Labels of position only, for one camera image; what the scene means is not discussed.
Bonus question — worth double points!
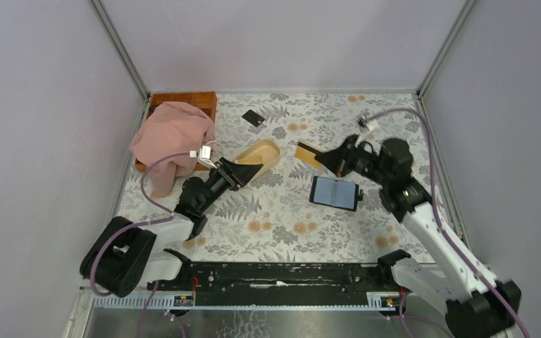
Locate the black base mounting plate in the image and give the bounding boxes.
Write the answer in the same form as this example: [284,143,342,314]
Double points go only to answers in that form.
[147,262,403,312]

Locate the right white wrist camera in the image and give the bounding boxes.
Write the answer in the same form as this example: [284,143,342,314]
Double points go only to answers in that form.
[356,113,380,142]

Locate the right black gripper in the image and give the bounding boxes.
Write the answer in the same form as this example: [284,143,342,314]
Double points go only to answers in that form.
[314,134,389,186]

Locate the black credit card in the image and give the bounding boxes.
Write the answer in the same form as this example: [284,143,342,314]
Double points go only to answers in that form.
[242,109,265,127]

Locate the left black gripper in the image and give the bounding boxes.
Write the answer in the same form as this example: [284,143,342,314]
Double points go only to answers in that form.
[198,157,260,214]

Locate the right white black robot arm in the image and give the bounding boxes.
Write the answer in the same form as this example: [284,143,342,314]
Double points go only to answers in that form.
[315,135,521,337]

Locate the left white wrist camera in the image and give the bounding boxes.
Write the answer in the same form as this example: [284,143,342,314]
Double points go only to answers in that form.
[189,145,217,169]

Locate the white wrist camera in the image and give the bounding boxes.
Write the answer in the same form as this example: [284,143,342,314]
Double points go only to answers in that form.
[356,113,380,142]
[189,145,217,169]

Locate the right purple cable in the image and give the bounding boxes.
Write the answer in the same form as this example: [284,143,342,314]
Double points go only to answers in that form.
[368,108,530,338]

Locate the pink cloth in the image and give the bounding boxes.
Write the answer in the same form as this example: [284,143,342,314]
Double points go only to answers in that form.
[130,101,216,197]

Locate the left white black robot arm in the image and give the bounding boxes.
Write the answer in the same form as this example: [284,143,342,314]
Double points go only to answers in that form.
[79,158,263,297]

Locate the beige oval tray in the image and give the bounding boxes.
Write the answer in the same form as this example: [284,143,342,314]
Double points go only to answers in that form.
[234,139,282,180]

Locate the wooden compartment box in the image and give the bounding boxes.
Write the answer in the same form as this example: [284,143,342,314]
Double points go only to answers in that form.
[130,92,217,172]

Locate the aluminium front rail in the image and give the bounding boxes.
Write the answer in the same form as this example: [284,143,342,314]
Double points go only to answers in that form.
[92,291,397,311]

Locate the black card holder wallet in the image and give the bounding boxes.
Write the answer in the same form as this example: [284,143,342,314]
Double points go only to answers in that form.
[309,176,364,211]

